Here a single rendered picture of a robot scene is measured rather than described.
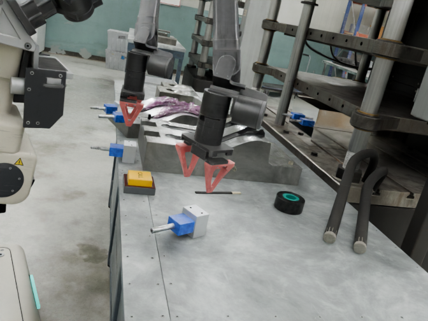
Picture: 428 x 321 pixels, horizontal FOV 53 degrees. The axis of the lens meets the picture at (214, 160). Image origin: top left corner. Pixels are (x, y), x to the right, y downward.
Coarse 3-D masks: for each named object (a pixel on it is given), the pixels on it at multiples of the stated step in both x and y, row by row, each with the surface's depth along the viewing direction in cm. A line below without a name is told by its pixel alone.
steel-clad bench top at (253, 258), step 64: (192, 192) 116; (256, 192) 125; (320, 192) 135; (128, 256) 81; (192, 256) 86; (256, 256) 91; (320, 256) 96; (384, 256) 102; (128, 320) 65; (192, 320) 68; (256, 320) 71; (320, 320) 74; (384, 320) 78
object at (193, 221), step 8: (184, 208) 94; (192, 208) 94; (200, 208) 95; (176, 216) 92; (184, 216) 93; (192, 216) 92; (200, 216) 91; (208, 216) 93; (168, 224) 89; (176, 224) 90; (184, 224) 89; (192, 224) 91; (200, 224) 92; (152, 232) 87; (176, 232) 90; (184, 232) 90; (192, 232) 92; (200, 232) 93
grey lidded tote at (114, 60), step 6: (108, 54) 744; (114, 54) 745; (120, 54) 745; (126, 54) 746; (108, 60) 748; (114, 60) 749; (120, 60) 750; (108, 66) 753; (114, 66) 754; (120, 66) 755
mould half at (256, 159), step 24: (144, 120) 141; (144, 144) 127; (168, 144) 122; (240, 144) 127; (264, 144) 129; (144, 168) 123; (168, 168) 125; (240, 168) 130; (264, 168) 132; (288, 168) 134
